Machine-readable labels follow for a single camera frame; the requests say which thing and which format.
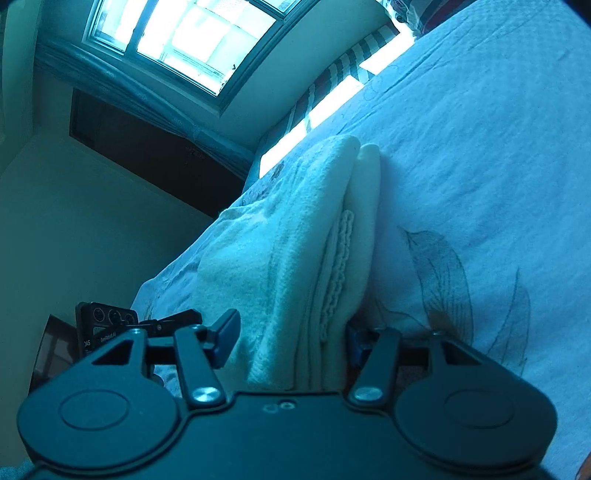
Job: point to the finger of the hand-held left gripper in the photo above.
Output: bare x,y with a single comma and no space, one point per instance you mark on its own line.
178,319

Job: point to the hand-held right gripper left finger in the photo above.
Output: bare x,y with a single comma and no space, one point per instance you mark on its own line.
228,334

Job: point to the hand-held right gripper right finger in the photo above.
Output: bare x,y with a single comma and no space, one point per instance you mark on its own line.
354,348

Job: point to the cream knit sweater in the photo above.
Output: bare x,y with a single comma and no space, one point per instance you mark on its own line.
277,258

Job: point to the blue long curtain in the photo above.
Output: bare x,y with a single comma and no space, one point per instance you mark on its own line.
138,101

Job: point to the light floral bedspread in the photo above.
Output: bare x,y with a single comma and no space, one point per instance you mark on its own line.
461,138

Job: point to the striped bed sheet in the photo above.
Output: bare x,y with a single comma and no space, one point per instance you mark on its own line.
323,87

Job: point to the striped folded quilt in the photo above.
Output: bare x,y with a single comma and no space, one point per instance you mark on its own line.
429,11

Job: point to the window with white frame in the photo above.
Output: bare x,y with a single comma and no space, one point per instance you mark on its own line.
198,41

